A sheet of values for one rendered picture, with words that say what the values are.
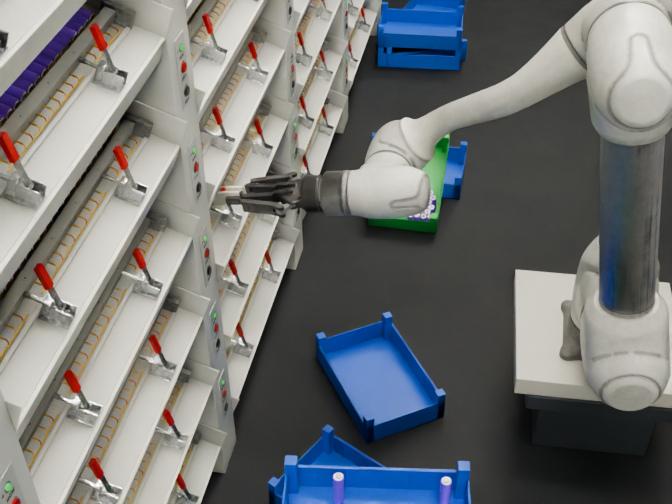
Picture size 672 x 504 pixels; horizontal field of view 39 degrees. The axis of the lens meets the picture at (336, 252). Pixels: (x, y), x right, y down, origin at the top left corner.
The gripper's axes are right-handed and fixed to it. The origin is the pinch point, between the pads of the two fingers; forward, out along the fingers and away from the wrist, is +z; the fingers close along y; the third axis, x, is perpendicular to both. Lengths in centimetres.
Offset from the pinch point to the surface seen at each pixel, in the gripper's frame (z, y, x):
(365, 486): -35, -54, -21
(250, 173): 1.7, 17.9, -6.9
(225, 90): 2.5, 17.9, 14.3
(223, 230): 1.8, -3.1, -6.8
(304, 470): -26, -56, -16
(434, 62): -18, 161, -57
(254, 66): -1.7, 26.8, 15.0
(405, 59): -8, 160, -55
